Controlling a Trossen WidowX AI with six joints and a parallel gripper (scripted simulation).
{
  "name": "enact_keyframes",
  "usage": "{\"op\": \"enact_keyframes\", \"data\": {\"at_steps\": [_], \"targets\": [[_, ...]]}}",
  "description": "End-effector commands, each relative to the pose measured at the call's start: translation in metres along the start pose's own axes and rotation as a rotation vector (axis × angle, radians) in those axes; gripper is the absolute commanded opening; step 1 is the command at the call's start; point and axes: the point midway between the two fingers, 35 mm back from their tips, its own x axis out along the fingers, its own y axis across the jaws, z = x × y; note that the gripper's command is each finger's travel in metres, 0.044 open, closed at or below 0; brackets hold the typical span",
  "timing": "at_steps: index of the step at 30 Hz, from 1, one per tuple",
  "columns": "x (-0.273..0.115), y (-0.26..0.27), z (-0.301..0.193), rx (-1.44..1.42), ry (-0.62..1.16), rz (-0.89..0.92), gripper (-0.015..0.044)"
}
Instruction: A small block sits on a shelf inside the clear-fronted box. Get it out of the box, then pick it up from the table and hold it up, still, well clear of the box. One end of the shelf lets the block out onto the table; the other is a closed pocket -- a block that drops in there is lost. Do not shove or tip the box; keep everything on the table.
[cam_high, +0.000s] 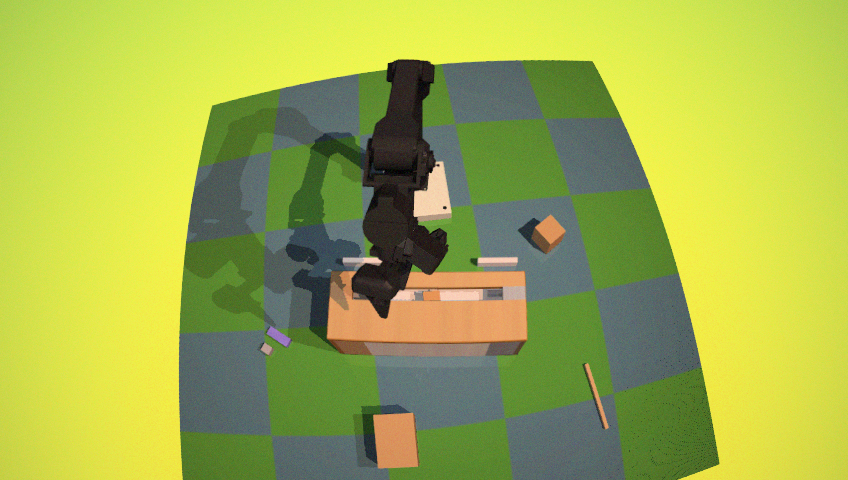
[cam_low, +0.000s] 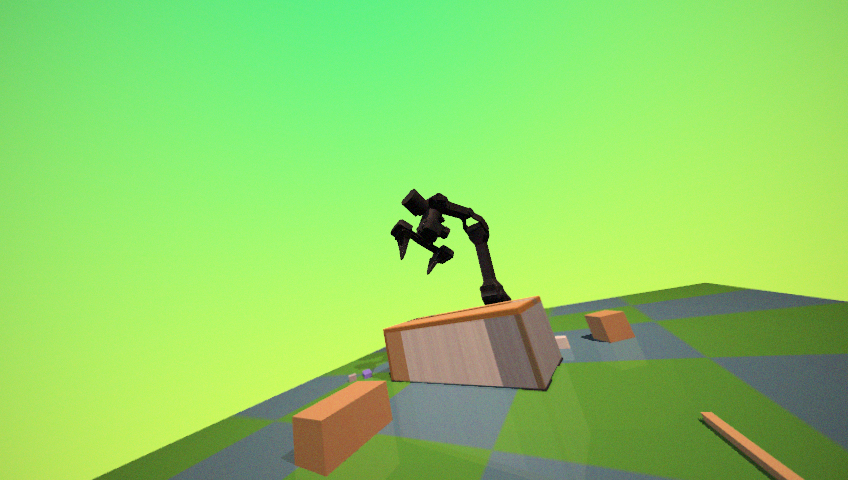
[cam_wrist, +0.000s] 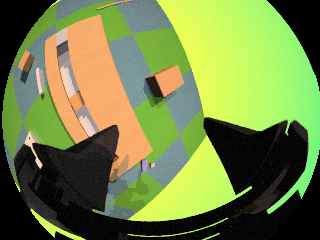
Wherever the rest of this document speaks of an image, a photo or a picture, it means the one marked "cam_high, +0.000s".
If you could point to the purple flat bar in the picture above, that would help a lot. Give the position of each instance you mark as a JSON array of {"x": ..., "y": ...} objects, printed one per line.
[{"x": 279, "y": 337}]

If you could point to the orange flat bar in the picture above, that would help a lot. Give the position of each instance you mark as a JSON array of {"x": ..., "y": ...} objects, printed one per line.
[{"x": 593, "y": 387}]

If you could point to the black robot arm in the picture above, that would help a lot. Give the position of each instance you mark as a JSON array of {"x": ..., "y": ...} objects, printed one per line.
[{"x": 398, "y": 148}]

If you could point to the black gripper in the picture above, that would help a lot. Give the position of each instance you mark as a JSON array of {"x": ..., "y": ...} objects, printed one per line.
[{"x": 381, "y": 283}]

